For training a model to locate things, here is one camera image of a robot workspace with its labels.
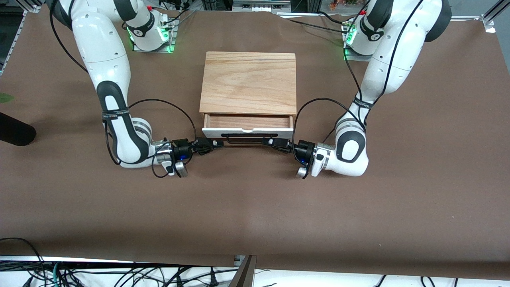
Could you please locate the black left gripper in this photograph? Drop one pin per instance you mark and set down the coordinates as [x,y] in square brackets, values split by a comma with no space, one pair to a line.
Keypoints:
[306,151]

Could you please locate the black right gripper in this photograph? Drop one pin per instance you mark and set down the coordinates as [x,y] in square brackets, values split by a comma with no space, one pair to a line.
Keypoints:
[181,148]

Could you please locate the white-fronted wooden drawer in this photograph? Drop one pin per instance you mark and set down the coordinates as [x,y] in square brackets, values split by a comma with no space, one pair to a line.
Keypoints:
[247,121]

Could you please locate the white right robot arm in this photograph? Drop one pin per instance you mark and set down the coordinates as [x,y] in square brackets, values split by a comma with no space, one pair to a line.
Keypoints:
[107,59]

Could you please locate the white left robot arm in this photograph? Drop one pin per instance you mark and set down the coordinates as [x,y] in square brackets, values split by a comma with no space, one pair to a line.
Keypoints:
[392,59]

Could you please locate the light wooden drawer cabinet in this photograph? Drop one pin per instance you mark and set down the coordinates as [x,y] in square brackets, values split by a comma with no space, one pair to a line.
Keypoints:
[249,79]

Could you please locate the brown table cover sheet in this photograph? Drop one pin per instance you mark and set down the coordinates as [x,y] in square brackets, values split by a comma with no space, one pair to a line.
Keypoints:
[255,207]

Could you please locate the black rounded cylinder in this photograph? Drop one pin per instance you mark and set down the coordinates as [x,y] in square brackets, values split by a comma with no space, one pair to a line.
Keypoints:
[16,133]

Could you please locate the green leaf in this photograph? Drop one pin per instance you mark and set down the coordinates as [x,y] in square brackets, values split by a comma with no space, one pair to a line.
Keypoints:
[6,98]

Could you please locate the grey metal bracket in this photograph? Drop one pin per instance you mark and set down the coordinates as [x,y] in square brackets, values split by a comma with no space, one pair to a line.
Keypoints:
[239,260]

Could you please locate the aluminium frame rail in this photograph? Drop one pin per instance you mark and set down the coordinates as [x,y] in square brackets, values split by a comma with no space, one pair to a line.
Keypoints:
[466,17]

